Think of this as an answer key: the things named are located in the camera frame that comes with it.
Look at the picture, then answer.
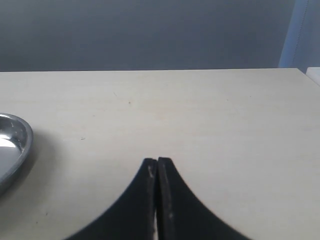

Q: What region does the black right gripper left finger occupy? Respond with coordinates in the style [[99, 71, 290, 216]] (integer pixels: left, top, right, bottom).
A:
[[68, 158, 158, 240]]

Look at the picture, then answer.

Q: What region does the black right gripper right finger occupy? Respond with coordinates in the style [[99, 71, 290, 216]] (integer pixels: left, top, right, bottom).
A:
[[157, 157, 247, 240]]

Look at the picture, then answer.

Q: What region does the round stainless steel plate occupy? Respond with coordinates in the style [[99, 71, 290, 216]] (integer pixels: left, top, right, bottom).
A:
[[0, 113, 34, 195]]

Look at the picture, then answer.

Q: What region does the white object beside table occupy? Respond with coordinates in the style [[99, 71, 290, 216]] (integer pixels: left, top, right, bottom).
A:
[[305, 67, 320, 86]]

